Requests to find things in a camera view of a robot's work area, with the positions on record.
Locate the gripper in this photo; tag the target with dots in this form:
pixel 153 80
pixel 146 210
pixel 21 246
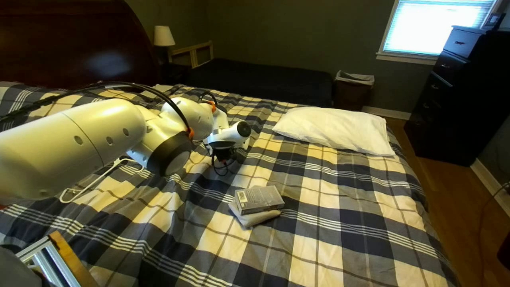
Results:
pixel 223 150

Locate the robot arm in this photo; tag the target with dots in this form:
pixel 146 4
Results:
pixel 71 147

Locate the grey book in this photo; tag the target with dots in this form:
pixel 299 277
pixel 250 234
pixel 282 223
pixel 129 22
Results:
pixel 259 198

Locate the folded grey clothing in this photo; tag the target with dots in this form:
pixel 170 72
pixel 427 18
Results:
pixel 255 218

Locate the low bed with dark cover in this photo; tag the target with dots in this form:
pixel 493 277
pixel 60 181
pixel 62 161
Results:
pixel 263 81

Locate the dark nightstand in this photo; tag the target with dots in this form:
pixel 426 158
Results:
pixel 175 73

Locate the white pillow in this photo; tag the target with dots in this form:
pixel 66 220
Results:
pixel 338 129

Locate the plaid bedspread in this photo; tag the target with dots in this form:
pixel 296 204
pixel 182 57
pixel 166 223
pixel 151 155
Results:
pixel 326 215

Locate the table lamp with white shade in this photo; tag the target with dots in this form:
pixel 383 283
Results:
pixel 163 36

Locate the white clothes hanger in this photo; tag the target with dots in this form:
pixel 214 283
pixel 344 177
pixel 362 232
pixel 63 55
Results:
pixel 92 182

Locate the trash bin with liner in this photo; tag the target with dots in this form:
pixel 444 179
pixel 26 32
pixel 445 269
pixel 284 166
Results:
pixel 352 91

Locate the dark wooden headboard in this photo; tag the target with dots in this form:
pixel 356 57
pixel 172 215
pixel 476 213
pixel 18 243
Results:
pixel 71 44

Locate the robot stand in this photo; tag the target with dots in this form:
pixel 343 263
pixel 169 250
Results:
pixel 59 263

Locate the window with blinds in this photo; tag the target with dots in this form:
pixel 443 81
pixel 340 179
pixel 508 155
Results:
pixel 434 26

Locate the black dresser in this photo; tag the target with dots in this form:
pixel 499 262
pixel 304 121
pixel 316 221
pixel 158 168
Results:
pixel 462 95

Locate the light wooden frame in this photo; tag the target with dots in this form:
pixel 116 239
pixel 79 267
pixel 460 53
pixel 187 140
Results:
pixel 192 52

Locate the small picture frame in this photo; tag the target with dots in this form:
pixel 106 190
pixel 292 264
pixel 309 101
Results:
pixel 494 20

